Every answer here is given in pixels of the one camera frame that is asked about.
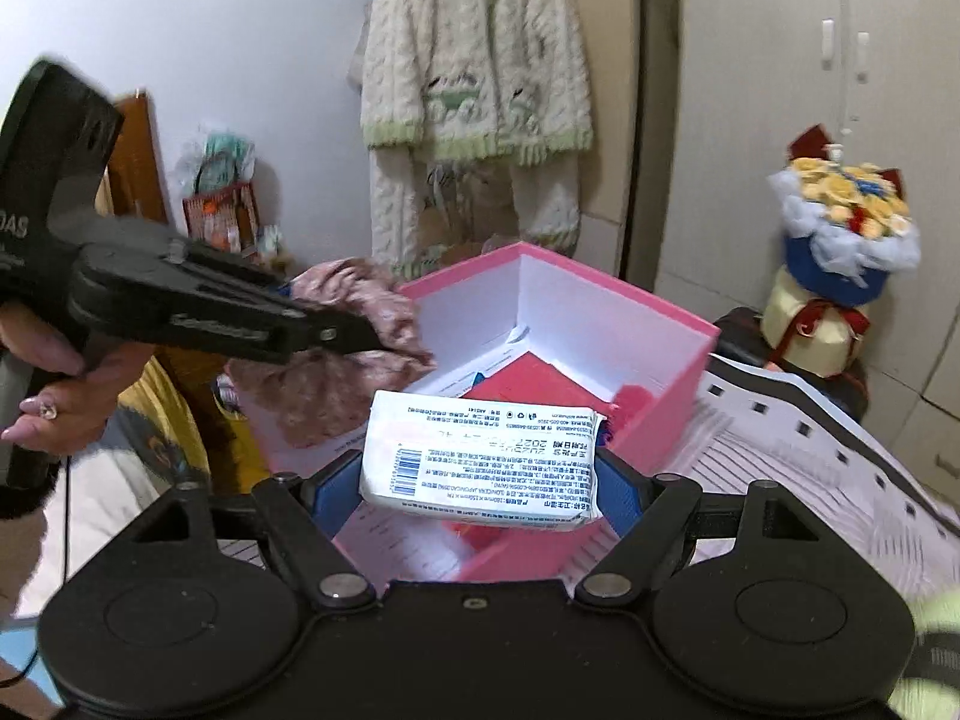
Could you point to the tissue packet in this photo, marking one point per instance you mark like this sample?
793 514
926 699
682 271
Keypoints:
480 457

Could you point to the green yarn ball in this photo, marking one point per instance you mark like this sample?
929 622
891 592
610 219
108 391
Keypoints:
934 660

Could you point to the brown wooden board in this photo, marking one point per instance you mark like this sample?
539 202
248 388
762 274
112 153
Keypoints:
135 165

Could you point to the small basket with items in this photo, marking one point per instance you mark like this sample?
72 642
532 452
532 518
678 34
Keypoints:
225 202

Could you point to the dusty pink knitted cloth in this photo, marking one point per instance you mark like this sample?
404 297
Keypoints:
322 390

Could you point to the beige wardrobe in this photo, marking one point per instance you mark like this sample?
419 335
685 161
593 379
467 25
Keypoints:
810 90

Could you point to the flower bouquet in blue wrap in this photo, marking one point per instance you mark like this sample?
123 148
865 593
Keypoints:
840 240

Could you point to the cream and green knitted cardigan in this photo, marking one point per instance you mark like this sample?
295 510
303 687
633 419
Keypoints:
465 75

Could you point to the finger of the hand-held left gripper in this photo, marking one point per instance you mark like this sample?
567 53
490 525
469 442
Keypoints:
330 331
240 276

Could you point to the yellow printed cloth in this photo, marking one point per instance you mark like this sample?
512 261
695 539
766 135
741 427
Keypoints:
169 435

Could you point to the striped bed sheet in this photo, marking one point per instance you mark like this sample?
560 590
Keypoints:
787 480

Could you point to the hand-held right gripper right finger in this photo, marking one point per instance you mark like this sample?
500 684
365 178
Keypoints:
616 491

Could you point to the person's left hand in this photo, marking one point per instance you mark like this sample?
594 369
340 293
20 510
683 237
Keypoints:
90 397

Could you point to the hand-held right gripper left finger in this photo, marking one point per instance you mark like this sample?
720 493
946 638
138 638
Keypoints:
337 491

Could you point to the pink cardboard box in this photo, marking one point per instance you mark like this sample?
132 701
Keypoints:
660 360

